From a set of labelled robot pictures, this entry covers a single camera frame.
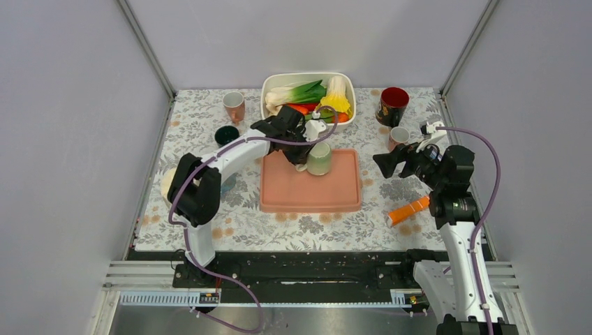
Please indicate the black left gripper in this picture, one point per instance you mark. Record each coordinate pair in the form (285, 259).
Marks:
(299, 158)

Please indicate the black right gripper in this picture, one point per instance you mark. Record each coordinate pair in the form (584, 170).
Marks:
(389, 161)

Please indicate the light green mug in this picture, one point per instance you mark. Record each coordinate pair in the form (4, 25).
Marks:
(319, 160)

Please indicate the small pink mug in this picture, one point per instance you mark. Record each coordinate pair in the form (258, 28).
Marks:
(397, 135)

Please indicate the black mug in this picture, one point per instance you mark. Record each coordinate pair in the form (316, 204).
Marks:
(392, 105)

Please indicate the dark teal mug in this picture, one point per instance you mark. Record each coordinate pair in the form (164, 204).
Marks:
(225, 135)

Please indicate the large pink mug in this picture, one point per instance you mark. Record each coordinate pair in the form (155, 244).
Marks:
(234, 105)

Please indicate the blue patterned mug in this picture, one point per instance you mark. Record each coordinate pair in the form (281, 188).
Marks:
(228, 184)

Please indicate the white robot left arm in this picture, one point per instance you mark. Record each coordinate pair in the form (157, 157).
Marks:
(195, 190)

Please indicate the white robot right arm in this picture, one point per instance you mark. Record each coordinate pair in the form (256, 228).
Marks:
(466, 304)

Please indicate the pink rectangular tray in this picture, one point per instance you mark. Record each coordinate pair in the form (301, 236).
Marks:
(285, 190)

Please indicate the floral tablecloth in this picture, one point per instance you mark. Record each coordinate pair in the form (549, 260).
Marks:
(240, 225)

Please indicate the orange white marker box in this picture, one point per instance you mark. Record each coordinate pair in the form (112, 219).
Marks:
(403, 213)

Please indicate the green bok choy toy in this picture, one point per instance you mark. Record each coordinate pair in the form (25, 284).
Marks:
(310, 92)

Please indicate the yellow napa cabbage toy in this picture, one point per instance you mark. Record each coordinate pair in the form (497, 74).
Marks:
(335, 96)

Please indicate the white rectangular basin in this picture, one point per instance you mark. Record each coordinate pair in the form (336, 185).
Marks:
(296, 79)

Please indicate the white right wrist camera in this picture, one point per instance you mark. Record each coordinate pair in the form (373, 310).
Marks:
(432, 132)

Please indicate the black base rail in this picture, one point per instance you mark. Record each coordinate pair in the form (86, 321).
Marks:
(298, 277)

